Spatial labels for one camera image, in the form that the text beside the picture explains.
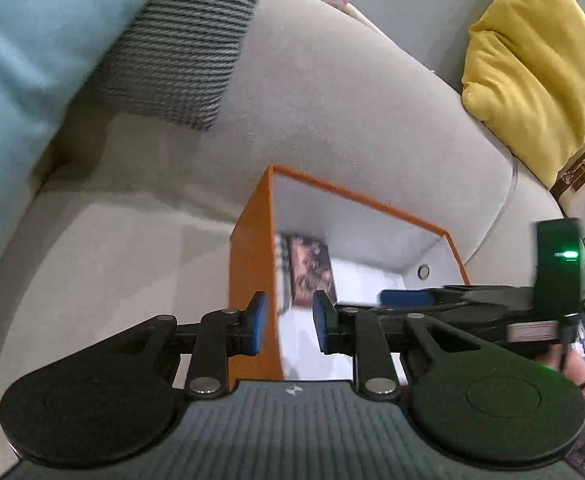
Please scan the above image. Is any black cable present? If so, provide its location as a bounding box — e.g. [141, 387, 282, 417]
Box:
[557, 312, 585, 392]

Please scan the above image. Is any orange cardboard box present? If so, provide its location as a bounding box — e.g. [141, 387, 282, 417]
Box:
[228, 164, 472, 381]

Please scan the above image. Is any light blue pillow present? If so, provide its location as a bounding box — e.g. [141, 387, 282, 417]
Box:
[0, 0, 164, 448]

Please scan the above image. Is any dark printed card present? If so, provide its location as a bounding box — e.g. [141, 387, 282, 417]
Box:
[286, 233, 336, 309]

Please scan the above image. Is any beige sofa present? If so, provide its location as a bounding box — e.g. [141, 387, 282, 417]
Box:
[0, 0, 576, 480]

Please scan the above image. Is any black white houndstooth pillow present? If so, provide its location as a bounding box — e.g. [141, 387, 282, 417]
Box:
[98, 0, 276, 132]

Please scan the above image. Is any yellow pillow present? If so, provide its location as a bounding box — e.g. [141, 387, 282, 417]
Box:
[461, 0, 585, 189]

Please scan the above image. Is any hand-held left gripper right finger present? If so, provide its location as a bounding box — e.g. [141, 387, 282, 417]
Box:
[313, 290, 473, 401]

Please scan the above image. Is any person's right hand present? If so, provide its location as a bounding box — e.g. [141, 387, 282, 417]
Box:
[543, 351, 585, 388]

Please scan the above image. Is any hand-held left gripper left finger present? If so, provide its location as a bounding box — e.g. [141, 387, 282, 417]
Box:
[122, 291, 269, 401]

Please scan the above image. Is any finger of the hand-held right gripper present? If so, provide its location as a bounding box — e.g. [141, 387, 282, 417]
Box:
[377, 307, 511, 347]
[379, 284, 539, 311]

